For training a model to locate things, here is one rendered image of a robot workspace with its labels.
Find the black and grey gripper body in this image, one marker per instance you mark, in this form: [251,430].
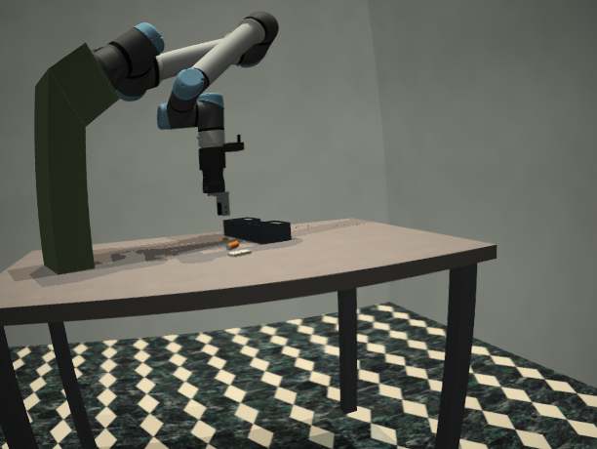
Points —
[212,158]

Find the dark grey rack of bins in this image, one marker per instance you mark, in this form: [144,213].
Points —
[256,231]

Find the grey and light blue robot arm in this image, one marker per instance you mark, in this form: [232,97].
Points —
[135,52]

